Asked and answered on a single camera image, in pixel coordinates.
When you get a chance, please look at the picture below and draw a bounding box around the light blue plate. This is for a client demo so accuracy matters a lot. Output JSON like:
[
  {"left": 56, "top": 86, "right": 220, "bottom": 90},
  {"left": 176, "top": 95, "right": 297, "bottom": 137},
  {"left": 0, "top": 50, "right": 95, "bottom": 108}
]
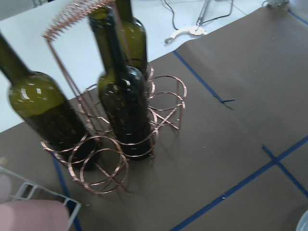
[{"left": 295, "top": 211, "right": 308, "bottom": 231}]

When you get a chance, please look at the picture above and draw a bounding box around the middle green wine bottle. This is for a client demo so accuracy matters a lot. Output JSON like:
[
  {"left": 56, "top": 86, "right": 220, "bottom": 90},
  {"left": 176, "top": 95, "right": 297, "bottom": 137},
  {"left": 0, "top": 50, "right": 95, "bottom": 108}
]
[{"left": 89, "top": 8, "right": 152, "bottom": 160}]

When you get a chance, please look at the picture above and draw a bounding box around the green wine bottle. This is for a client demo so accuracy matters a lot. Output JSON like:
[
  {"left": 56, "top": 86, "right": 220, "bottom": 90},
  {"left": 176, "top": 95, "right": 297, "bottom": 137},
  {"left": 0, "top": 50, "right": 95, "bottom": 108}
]
[
  {"left": 0, "top": 36, "right": 98, "bottom": 170},
  {"left": 89, "top": 8, "right": 152, "bottom": 160},
  {"left": 115, "top": 0, "right": 147, "bottom": 79}
]

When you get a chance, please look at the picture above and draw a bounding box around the rear green wine bottle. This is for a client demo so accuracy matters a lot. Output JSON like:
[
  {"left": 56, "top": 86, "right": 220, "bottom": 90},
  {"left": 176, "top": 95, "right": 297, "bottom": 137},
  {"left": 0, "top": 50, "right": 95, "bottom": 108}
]
[{"left": 115, "top": 0, "right": 147, "bottom": 79}]

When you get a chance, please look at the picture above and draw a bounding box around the metal rod with stand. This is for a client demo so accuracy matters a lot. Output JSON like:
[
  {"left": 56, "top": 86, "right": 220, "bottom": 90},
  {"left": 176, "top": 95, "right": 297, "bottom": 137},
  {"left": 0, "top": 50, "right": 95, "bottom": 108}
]
[{"left": 163, "top": 0, "right": 210, "bottom": 44}]

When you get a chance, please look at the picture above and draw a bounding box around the front green wine bottle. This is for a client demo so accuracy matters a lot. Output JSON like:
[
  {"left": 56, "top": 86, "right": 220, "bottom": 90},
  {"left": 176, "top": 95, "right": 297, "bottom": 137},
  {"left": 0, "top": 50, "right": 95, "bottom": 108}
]
[{"left": 0, "top": 36, "right": 98, "bottom": 170}]

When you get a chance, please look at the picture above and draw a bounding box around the pink cup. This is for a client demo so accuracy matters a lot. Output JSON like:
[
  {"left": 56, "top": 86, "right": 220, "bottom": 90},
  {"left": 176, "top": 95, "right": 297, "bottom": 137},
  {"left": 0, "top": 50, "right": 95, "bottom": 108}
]
[{"left": 0, "top": 200, "right": 70, "bottom": 231}]

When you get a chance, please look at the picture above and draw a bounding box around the copper wire bottle rack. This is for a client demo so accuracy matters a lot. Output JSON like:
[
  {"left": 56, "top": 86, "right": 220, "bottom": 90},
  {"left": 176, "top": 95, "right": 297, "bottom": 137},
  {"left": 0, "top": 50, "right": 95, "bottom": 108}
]
[{"left": 43, "top": 0, "right": 187, "bottom": 195}]

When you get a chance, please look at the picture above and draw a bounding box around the white wire cup rack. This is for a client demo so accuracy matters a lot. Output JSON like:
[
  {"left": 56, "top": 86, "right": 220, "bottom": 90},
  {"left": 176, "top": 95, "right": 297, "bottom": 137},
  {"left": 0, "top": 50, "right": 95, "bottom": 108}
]
[{"left": 0, "top": 167, "right": 82, "bottom": 231}]

